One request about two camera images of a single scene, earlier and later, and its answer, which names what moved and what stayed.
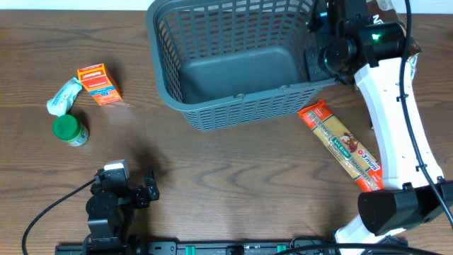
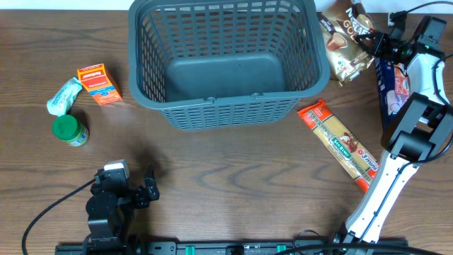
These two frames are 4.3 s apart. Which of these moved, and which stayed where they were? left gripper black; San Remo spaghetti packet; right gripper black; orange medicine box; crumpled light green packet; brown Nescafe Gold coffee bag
Moved: brown Nescafe Gold coffee bag; right gripper black
Stayed: crumpled light green packet; San Remo spaghetti packet; orange medicine box; left gripper black
